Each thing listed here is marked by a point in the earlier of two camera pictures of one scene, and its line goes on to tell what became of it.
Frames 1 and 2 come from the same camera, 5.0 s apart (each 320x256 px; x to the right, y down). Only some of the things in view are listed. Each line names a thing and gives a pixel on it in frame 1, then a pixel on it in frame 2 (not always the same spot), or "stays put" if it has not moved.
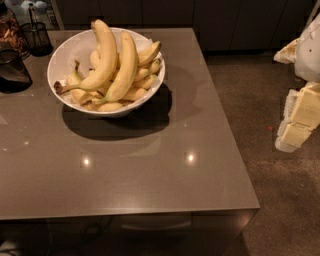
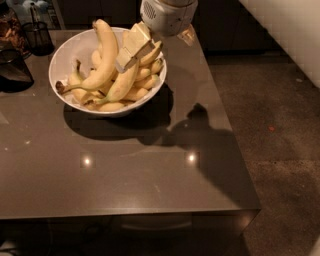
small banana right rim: (155, 65) stays put
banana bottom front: (106, 107) stays put
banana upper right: (148, 54) stays put
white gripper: (308, 55) to (167, 19)
